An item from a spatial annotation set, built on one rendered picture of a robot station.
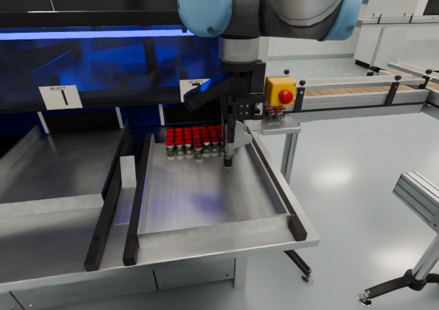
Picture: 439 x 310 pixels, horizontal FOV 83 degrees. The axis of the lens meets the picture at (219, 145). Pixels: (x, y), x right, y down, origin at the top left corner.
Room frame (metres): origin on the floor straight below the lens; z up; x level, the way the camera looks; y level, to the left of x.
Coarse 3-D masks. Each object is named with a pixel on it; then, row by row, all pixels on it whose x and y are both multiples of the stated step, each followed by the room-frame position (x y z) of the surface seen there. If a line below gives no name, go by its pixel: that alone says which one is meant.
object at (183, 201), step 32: (160, 160) 0.52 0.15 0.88; (192, 160) 0.52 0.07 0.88; (256, 160) 0.49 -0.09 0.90; (160, 192) 0.40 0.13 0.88; (192, 192) 0.40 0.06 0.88; (224, 192) 0.40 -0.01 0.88; (256, 192) 0.40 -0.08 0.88; (160, 224) 0.31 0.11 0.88; (192, 224) 0.31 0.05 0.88; (224, 224) 0.29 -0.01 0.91; (256, 224) 0.30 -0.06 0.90; (288, 224) 0.30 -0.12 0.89
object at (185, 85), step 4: (180, 80) 0.64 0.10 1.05; (184, 80) 0.64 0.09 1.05; (188, 80) 0.64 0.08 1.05; (192, 80) 0.65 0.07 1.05; (196, 80) 0.65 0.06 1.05; (200, 80) 0.65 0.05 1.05; (204, 80) 0.65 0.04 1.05; (180, 84) 0.64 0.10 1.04; (184, 84) 0.64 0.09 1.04; (188, 84) 0.64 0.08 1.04; (200, 84) 0.65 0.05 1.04; (180, 88) 0.64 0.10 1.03; (184, 88) 0.64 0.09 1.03; (188, 88) 0.64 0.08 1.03; (192, 88) 0.65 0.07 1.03; (180, 92) 0.64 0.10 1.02; (184, 92) 0.64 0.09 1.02
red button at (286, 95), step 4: (280, 92) 0.67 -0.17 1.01; (284, 92) 0.66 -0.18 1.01; (288, 92) 0.66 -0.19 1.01; (280, 96) 0.66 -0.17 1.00; (284, 96) 0.65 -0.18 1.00; (288, 96) 0.65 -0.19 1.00; (292, 96) 0.66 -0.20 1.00; (280, 100) 0.66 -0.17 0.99; (284, 100) 0.65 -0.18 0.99; (288, 100) 0.65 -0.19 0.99
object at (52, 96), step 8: (40, 88) 0.59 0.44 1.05; (48, 88) 0.59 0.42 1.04; (56, 88) 0.59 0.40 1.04; (64, 88) 0.60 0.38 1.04; (72, 88) 0.60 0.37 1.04; (48, 96) 0.59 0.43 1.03; (56, 96) 0.59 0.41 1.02; (72, 96) 0.60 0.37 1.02; (48, 104) 0.59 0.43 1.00; (56, 104) 0.59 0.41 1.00; (64, 104) 0.59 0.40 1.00; (72, 104) 0.60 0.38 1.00; (80, 104) 0.60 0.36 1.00
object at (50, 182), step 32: (32, 128) 0.63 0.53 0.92; (128, 128) 0.68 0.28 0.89; (0, 160) 0.47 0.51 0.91; (32, 160) 0.52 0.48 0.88; (64, 160) 0.52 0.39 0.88; (96, 160) 0.52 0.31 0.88; (0, 192) 0.40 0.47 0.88; (32, 192) 0.40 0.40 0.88; (64, 192) 0.40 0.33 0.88; (96, 192) 0.40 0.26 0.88
